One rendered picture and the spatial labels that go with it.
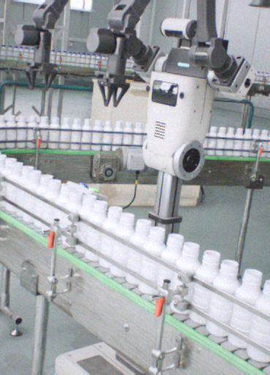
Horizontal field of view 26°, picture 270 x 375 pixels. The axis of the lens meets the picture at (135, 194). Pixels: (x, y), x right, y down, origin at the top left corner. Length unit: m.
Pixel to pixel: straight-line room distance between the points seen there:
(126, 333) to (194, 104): 0.99
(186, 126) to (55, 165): 1.13
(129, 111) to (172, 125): 3.47
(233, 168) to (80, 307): 2.09
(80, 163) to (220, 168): 0.87
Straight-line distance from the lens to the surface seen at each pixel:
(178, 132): 2.19
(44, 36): 2.12
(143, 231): 1.47
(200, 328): 1.35
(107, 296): 1.55
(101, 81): 1.76
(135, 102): 5.67
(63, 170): 3.16
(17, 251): 1.94
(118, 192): 5.80
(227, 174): 3.57
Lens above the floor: 1.60
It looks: 15 degrees down
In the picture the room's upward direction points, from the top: 7 degrees clockwise
